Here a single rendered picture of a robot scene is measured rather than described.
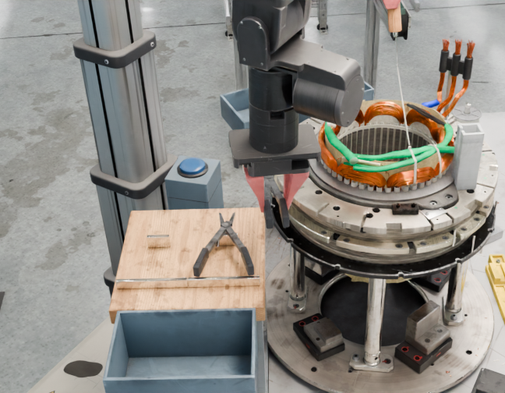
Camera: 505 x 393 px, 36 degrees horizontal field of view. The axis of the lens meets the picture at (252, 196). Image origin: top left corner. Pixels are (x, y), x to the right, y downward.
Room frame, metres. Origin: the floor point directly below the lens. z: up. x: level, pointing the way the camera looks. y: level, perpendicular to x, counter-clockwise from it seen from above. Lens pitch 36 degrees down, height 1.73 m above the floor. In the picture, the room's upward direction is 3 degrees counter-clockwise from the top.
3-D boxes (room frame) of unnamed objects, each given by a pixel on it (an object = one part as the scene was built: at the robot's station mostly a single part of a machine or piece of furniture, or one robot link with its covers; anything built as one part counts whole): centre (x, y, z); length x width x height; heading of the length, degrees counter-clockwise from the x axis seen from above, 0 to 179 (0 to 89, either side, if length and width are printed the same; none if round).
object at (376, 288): (0.81, -0.17, 0.91); 0.02 x 0.02 x 0.21
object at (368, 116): (1.01, -0.20, 1.12); 0.06 x 0.02 x 0.04; 87
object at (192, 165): (1.03, 0.09, 1.04); 0.04 x 0.04 x 0.01
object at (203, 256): (0.74, 0.07, 1.09); 0.04 x 0.01 x 0.02; 163
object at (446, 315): (0.91, -0.32, 0.81); 0.07 x 0.03 x 0.01; 169
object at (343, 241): (0.80, -0.16, 1.05); 0.09 x 0.04 x 0.01; 87
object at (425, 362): (0.83, -0.25, 0.81); 0.08 x 0.05 x 0.02; 129
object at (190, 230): (0.78, 0.08, 1.05); 0.20 x 0.19 x 0.02; 178
